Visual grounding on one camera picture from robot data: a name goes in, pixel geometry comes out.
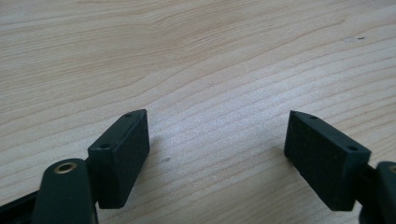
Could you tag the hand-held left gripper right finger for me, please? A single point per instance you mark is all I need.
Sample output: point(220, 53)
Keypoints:
point(323, 161)

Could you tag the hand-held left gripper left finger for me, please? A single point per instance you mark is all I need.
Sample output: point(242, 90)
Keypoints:
point(120, 161)

